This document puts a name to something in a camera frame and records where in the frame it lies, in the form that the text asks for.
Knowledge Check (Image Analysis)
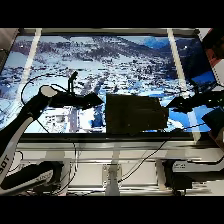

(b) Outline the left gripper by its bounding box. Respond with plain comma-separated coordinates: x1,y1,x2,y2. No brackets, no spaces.
64,92,94,110

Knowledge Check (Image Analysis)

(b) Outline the silver frame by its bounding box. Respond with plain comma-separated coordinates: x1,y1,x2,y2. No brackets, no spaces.
0,132,224,196

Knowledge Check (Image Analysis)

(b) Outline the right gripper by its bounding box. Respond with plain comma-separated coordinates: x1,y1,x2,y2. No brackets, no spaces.
175,93,202,113

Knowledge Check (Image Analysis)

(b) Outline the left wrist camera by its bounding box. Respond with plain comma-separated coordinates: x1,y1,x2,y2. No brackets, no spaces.
67,70,80,96

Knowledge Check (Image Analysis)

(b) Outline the dark brown garment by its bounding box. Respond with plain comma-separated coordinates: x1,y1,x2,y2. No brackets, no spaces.
105,93,170,135

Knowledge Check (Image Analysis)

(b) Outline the black cable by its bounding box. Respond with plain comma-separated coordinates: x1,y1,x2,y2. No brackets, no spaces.
117,122,207,184
19,73,79,174

